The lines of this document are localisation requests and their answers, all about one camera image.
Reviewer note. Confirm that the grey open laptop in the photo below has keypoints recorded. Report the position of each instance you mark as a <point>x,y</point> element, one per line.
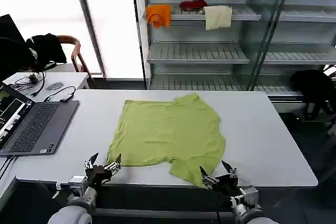
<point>39,127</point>

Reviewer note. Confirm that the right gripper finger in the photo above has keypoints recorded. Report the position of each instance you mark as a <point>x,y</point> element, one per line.
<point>232,172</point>
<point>208,180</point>

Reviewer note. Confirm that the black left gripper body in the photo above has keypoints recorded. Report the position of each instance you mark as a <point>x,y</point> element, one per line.
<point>97,175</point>

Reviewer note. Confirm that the black monitor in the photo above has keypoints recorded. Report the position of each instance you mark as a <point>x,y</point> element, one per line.
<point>9,37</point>

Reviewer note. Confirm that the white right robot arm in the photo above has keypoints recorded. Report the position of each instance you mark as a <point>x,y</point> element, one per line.
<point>246,200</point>

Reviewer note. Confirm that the green t-shirt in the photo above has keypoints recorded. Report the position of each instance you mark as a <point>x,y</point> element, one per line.
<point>168,132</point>

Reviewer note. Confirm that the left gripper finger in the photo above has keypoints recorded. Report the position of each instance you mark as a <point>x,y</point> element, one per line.
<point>115,166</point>
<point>92,161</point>

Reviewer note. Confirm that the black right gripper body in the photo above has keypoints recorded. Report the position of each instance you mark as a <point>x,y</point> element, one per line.
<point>227,183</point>

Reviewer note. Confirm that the black jacket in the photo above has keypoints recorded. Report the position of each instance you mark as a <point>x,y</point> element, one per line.
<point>48,48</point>

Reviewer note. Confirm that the brown wooden chair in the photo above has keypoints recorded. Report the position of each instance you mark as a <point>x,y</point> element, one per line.
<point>77,48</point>

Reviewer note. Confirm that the small white desk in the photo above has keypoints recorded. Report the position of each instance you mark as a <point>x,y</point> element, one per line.
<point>71,78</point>

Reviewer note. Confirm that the grey window frame post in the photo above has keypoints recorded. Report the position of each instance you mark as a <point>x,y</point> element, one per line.
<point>90,24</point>

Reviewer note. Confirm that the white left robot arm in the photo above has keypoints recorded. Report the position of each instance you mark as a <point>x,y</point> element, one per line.
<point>78,203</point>

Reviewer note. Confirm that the black backpack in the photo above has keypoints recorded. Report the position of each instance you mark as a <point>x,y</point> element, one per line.
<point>311,90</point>

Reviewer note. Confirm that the grey metal shelf rack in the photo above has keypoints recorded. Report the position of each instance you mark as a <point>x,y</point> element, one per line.
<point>197,53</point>

